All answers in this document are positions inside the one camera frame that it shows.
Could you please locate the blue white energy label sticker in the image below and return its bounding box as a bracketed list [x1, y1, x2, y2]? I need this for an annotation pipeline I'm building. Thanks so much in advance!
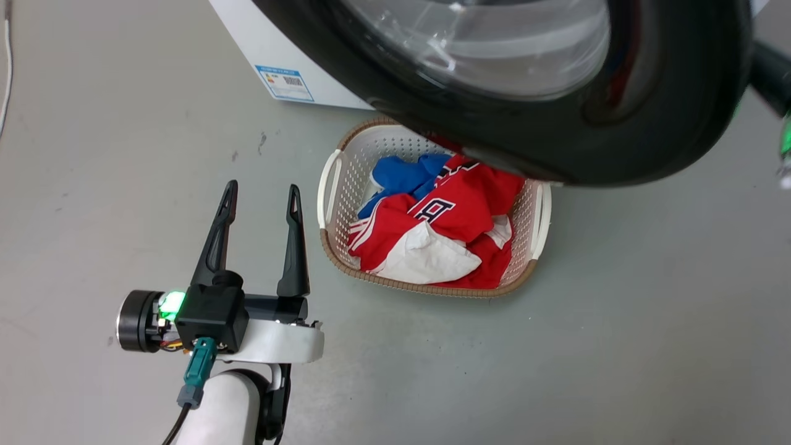
[255, 64, 315, 103]

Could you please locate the white washing machine body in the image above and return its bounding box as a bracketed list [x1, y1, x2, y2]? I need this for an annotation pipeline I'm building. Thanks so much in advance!
[208, 0, 375, 111]

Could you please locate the white perforated laundry basket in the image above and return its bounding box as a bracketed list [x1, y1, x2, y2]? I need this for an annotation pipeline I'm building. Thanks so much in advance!
[316, 116, 553, 299]

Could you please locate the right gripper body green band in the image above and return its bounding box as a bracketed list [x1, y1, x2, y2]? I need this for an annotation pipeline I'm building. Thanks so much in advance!
[777, 113, 791, 191]

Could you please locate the white cloth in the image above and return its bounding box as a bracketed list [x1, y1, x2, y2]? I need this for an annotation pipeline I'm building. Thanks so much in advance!
[370, 215, 514, 286]

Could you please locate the red jersey garment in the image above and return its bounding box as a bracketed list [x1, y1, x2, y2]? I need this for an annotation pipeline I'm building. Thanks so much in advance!
[347, 153, 527, 290]

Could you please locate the black round washing machine door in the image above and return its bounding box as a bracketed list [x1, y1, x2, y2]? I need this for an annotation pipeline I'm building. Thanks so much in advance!
[250, 0, 755, 188]

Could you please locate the blue garment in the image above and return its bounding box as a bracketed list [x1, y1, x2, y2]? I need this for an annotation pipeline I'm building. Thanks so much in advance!
[357, 153, 452, 220]

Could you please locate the black cable with teal plug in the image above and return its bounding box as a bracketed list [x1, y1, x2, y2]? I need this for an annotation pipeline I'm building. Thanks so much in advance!
[161, 337, 219, 445]

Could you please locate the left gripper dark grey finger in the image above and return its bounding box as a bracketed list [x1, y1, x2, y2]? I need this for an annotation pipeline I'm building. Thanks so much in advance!
[190, 180, 239, 289]
[276, 184, 311, 299]

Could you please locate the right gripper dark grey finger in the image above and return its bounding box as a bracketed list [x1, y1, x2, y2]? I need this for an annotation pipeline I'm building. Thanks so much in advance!
[748, 40, 791, 119]

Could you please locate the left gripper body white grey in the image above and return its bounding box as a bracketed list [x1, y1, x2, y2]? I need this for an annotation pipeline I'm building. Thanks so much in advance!
[116, 289, 325, 365]

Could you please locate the thin white floor cable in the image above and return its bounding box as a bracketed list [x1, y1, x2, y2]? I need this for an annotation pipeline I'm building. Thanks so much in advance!
[0, 17, 14, 140]

